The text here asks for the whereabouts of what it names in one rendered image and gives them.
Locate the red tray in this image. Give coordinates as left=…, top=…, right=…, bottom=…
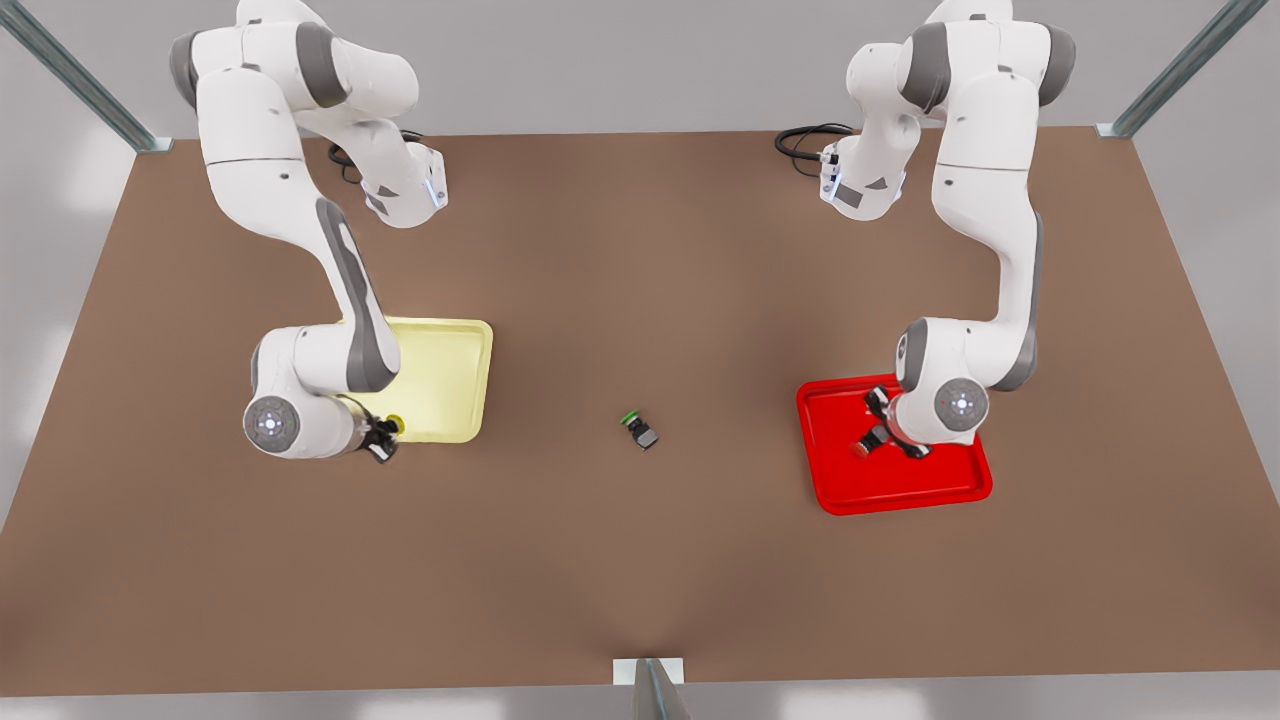
left=796, top=373, right=995, bottom=517

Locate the pale yellow tray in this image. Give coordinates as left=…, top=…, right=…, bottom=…
left=338, top=317, right=495, bottom=445

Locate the green button switch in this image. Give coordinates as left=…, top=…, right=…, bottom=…
left=619, top=407, right=661, bottom=452

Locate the black cable loop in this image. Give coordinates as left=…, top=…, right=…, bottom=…
left=327, top=129, right=427, bottom=187
left=773, top=122, right=857, bottom=180

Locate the silver frame post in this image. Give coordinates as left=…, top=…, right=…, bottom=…
left=611, top=656, right=693, bottom=720
left=0, top=0, right=174, bottom=154
left=1095, top=0, right=1272, bottom=140

